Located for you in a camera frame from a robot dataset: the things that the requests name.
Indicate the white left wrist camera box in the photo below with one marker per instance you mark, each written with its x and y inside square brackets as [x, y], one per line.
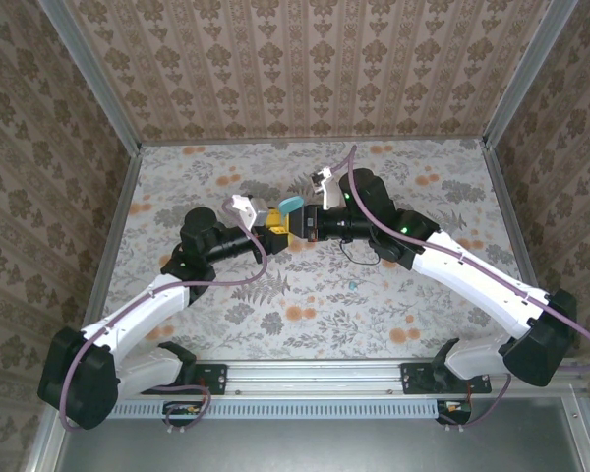
[243, 209]

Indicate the aluminium front rail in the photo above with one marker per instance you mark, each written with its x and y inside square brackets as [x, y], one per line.
[314, 378]

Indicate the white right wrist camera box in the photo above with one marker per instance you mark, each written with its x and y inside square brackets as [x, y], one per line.
[332, 194]

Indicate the grey metal sheet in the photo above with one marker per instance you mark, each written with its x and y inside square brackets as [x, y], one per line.
[324, 447]

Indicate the small teal object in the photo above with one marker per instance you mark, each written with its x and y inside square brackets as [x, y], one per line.
[352, 285]

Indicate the aluminium side rail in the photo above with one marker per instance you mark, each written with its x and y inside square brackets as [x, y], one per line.
[119, 221]
[511, 221]

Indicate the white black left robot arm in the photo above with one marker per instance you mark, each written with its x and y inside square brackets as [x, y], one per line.
[137, 314]

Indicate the floral patterned tablecloth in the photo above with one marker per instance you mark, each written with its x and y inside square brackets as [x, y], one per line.
[324, 314]

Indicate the black connector box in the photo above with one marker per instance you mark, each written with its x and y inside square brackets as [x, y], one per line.
[182, 410]
[454, 410]

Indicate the aluminium frame corner post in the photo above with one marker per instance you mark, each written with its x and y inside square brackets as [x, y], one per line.
[93, 78]
[526, 78]

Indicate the teal earbud charging case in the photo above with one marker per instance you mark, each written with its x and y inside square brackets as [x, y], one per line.
[291, 204]

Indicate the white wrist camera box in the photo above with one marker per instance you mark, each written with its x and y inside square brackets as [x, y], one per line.
[332, 194]
[243, 209]

